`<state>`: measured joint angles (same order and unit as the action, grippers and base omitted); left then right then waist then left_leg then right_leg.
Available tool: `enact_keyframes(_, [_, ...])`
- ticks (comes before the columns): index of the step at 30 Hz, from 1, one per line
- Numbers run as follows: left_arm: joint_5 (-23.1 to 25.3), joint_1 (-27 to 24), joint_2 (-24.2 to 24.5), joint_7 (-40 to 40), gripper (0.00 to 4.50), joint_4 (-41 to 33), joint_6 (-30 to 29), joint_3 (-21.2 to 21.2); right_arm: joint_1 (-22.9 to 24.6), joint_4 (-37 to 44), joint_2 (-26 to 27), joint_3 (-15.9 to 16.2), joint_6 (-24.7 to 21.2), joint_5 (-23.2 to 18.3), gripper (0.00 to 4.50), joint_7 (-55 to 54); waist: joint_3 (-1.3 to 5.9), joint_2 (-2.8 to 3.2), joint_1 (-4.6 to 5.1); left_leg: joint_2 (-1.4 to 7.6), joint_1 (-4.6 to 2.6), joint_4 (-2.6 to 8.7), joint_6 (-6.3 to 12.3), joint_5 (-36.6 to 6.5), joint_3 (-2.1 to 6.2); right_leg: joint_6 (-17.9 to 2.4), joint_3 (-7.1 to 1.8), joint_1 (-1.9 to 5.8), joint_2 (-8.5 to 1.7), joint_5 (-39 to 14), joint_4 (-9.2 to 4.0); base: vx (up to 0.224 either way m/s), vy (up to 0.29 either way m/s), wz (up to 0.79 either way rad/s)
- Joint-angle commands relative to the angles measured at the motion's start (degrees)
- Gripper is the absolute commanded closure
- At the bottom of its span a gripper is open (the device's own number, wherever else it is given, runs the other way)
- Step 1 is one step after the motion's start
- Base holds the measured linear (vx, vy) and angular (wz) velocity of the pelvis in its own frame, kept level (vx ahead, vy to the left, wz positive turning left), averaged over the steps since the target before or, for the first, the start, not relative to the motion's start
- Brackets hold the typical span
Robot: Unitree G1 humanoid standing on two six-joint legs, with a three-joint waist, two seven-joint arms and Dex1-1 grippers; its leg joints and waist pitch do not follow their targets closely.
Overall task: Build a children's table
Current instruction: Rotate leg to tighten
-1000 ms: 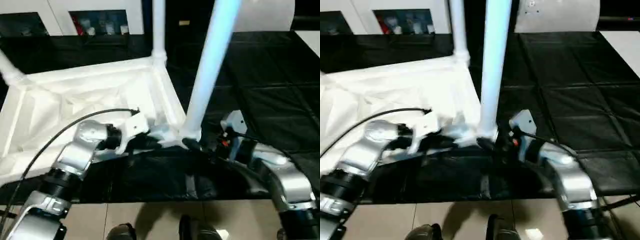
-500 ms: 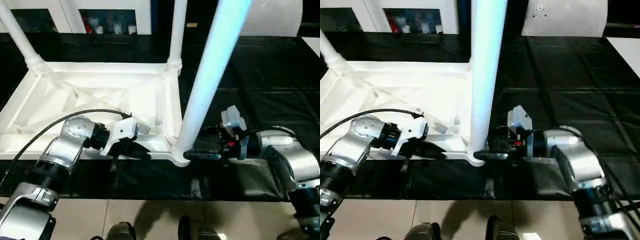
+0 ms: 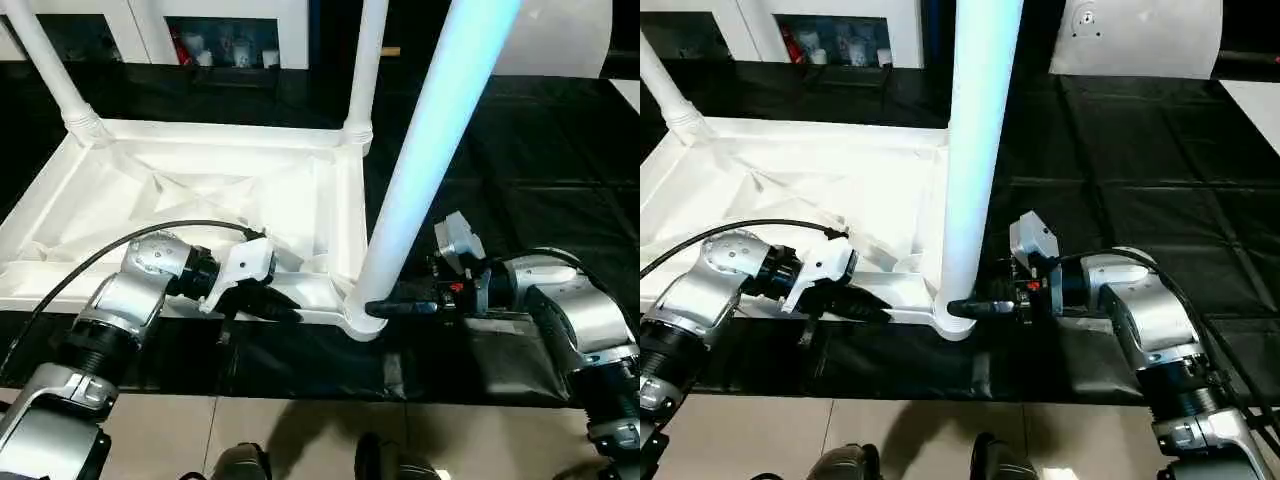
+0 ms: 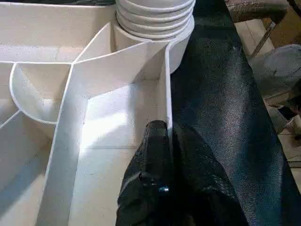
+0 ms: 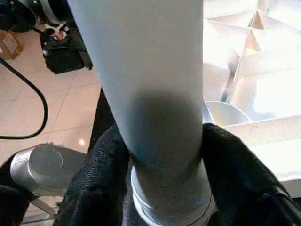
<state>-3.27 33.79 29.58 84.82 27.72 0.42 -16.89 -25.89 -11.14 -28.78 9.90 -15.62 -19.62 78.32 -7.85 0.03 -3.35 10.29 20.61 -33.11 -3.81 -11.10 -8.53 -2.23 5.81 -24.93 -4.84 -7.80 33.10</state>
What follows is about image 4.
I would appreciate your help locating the grey chair seat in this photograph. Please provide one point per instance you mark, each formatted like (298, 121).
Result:
(282, 68)

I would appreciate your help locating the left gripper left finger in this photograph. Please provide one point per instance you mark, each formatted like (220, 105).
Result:
(150, 188)

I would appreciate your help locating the chrome tube frame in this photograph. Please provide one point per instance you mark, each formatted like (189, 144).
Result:
(263, 40)

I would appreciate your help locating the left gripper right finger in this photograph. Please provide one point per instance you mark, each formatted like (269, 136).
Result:
(202, 193)

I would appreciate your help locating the black work mat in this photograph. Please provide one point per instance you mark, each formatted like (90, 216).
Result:
(225, 103)

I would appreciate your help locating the white plastic table leg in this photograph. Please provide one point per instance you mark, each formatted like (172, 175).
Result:
(155, 16)

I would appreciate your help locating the white plastic table top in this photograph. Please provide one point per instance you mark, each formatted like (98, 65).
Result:
(108, 103)

